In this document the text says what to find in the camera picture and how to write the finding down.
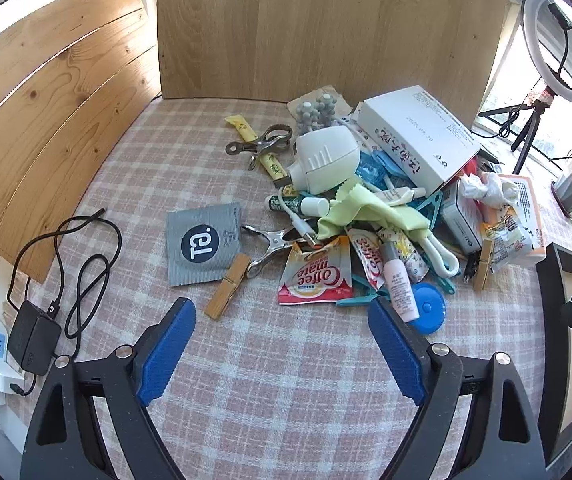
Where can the blue tape measure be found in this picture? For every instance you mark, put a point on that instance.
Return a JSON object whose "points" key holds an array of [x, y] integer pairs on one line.
{"points": [[431, 307]]}

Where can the patterned lighter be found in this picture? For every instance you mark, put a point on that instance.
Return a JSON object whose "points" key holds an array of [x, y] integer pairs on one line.
{"points": [[286, 204]]}

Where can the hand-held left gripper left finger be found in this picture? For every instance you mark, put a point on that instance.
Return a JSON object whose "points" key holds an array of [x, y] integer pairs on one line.
{"points": [[166, 350]]}

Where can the red booklet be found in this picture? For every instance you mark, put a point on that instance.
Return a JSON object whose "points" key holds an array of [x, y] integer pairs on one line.
{"points": [[471, 165]]}

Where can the green cleaning cloth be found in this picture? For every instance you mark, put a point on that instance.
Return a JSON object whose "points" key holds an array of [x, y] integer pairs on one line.
{"points": [[361, 210]]}

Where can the metal spring clip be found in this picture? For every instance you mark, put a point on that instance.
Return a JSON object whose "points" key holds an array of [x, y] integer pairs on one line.
{"points": [[271, 250], [266, 142]]}

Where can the white charger plug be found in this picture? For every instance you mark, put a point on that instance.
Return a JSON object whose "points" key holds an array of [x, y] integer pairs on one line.
{"points": [[1, 375]]}

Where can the blue plastic packaging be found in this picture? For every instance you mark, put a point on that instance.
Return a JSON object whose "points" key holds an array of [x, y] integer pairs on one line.
{"points": [[371, 167]]}

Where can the orange tissue pack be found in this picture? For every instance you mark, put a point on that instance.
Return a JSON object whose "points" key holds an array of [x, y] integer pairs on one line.
{"points": [[526, 220]]}

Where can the yellow stick sachet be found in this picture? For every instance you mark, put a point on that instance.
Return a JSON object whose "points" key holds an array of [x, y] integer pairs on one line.
{"points": [[243, 129]]}

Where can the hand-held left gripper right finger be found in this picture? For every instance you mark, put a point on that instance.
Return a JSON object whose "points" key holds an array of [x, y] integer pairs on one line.
{"points": [[396, 350]]}

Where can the white round device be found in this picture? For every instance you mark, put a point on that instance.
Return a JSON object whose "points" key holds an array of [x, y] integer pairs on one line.
{"points": [[323, 160]]}

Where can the light plywood board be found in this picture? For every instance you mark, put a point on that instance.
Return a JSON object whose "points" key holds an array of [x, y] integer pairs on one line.
{"points": [[316, 25]]}

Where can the small white cylinder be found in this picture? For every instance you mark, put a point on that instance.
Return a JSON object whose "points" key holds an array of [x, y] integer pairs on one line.
{"points": [[316, 206]]}

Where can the black power adapter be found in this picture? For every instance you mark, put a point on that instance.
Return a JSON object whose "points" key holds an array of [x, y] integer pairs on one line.
{"points": [[33, 340]]}

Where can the grey sachet round logo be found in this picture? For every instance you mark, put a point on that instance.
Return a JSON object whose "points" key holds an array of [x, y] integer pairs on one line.
{"points": [[206, 242]]}

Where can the black tray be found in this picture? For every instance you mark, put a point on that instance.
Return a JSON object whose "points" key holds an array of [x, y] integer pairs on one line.
{"points": [[548, 320]]}

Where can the teal clothespin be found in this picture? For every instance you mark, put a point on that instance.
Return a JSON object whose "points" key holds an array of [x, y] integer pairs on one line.
{"points": [[443, 285], [361, 300], [428, 205]]}

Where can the pine plank panel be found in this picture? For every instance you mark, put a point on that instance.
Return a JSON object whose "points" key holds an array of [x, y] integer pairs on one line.
{"points": [[41, 110]]}

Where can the crumpled white tissue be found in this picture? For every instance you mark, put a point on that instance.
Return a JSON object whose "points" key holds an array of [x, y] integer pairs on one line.
{"points": [[486, 187]]}

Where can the white cardboard box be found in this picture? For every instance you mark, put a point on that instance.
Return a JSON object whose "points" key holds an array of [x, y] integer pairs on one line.
{"points": [[416, 130]]}

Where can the wooden clothespin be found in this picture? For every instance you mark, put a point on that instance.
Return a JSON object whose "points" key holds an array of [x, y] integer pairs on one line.
{"points": [[483, 265], [226, 287]]}

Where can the grey blister pack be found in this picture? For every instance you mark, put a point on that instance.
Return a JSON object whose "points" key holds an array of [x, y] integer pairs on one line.
{"points": [[316, 105]]}

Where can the small white printed box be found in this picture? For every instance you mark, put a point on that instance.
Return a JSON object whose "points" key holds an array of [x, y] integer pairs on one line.
{"points": [[458, 225]]}

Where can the red creamer sachet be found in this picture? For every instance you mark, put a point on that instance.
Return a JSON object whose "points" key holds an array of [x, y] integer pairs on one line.
{"points": [[316, 275]]}

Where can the pink checkered cloth desktop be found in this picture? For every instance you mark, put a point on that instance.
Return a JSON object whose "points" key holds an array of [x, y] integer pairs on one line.
{"points": [[276, 375]]}

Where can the small pink white bottle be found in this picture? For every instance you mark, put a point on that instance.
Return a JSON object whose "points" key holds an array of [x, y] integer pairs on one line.
{"points": [[401, 290]]}

